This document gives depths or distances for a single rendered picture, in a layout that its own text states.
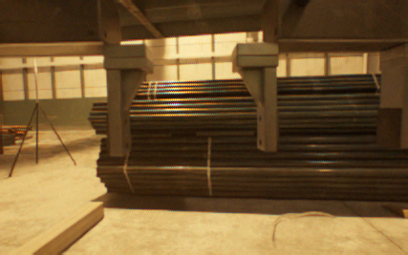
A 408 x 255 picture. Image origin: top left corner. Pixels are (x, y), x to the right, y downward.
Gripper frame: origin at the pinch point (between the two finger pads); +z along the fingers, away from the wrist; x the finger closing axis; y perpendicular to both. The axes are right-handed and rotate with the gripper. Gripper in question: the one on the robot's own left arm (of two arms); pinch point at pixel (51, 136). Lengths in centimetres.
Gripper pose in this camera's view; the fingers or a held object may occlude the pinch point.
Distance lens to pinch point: 25.3
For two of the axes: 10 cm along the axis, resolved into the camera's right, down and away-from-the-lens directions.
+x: -10.0, 0.2, -0.3
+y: -0.3, -0.7, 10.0
